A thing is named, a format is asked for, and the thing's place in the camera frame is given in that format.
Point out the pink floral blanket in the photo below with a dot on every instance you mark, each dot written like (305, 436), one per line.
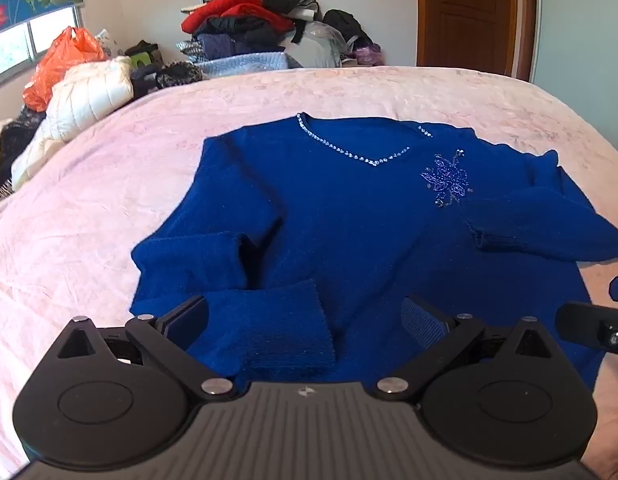
(79, 240)

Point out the pale glass wardrobe door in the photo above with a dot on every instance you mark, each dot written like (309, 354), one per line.
(579, 40)

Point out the dark lace garment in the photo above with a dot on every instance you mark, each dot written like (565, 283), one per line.
(14, 145)

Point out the clear plastic bag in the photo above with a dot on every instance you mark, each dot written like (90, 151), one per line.
(319, 42)

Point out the window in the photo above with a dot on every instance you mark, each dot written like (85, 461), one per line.
(19, 45)

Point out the brown wooden door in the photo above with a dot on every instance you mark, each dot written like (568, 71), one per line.
(469, 15)

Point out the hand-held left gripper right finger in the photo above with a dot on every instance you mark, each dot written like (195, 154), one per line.
(423, 324)

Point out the white puffer jacket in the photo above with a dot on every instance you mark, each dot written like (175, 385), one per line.
(84, 97)

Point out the purple bag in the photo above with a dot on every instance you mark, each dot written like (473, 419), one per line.
(367, 54)

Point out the pile of clothes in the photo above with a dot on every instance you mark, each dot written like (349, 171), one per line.
(249, 15)

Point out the blue knit sweater with rhinestones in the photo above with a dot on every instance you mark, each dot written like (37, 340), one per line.
(339, 240)

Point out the orange plastic bag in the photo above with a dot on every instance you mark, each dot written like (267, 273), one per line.
(59, 62)

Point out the black and green bag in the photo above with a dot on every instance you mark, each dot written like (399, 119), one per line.
(143, 55)

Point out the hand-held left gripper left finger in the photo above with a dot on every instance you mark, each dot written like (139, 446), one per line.
(185, 321)

